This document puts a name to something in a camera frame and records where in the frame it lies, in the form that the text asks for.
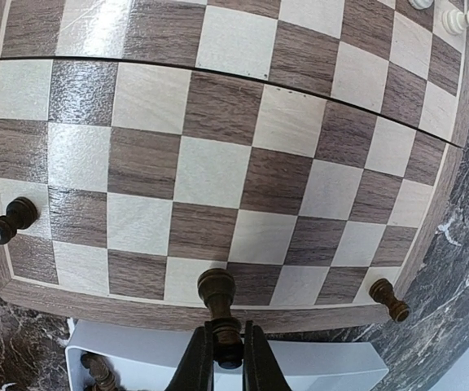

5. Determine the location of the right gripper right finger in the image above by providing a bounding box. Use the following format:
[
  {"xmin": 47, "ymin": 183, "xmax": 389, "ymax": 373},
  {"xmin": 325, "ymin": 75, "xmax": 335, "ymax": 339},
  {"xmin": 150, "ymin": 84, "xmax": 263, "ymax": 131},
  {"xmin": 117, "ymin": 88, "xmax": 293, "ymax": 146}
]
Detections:
[{"xmin": 243, "ymin": 321, "xmax": 291, "ymax": 391}]

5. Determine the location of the wooden chess board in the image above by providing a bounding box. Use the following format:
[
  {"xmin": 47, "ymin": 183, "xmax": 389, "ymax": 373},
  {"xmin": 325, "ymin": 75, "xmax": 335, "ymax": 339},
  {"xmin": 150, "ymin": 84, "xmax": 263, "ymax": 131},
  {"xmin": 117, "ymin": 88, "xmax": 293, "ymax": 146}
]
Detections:
[{"xmin": 0, "ymin": 1, "xmax": 469, "ymax": 332}]

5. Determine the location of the dark chess pieces pile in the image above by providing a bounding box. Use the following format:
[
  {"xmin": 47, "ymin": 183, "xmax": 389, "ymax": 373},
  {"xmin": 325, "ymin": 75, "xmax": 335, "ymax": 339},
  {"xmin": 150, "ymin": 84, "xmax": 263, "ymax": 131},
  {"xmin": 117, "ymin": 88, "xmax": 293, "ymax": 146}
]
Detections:
[{"xmin": 81, "ymin": 353, "xmax": 119, "ymax": 391}]

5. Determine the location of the dark tall chess piece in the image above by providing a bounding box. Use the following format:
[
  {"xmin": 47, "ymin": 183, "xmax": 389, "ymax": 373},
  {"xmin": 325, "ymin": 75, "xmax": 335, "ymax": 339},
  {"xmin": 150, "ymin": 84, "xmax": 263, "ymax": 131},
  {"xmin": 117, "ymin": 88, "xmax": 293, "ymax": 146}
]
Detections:
[{"xmin": 197, "ymin": 268, "xmax": 243, "ymax": 369}]

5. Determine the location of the white plastic tray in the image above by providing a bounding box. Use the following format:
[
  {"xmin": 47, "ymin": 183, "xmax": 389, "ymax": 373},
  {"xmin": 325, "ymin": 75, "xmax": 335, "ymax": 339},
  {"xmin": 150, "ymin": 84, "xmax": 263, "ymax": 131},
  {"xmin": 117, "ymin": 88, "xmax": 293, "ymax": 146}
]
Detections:
[{"xmin": 64, "ymin": 319, "xmax": 390, "ymax": 391}]

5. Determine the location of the dark rook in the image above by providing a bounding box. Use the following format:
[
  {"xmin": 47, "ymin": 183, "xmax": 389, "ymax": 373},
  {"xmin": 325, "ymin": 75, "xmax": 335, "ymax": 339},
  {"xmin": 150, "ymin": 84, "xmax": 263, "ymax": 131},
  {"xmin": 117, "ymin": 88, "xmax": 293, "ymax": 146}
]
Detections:
[{"xmin": 369, "ymin": 279, "xmax": 410, "ymax": 323}]

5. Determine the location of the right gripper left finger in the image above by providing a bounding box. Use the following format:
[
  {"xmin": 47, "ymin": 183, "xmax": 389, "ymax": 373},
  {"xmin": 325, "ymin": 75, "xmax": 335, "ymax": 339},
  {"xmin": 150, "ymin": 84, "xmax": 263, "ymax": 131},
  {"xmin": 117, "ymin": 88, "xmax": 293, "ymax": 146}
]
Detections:
[{"xmin": 165, "ymin": 323, "xmax": 214, "ymax": 391}]

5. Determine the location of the white chess pieces row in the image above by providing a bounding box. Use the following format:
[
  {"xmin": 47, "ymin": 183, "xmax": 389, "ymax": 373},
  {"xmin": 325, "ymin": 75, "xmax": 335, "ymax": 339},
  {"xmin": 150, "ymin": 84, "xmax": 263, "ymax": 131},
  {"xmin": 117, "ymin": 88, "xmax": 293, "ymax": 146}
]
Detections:
[{"xmin": 408, "ymin": 0, "xmax": 469, "ymax": 35}]

